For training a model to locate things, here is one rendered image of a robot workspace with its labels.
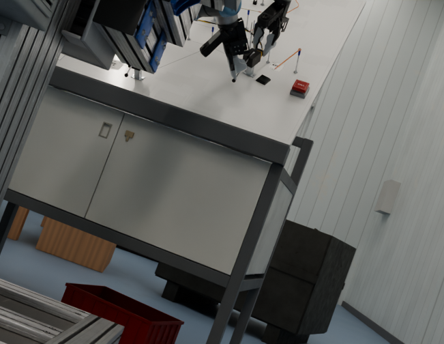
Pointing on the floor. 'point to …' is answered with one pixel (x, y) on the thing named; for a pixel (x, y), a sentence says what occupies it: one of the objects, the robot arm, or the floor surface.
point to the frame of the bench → (237, 279)
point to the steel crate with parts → (282, 285)
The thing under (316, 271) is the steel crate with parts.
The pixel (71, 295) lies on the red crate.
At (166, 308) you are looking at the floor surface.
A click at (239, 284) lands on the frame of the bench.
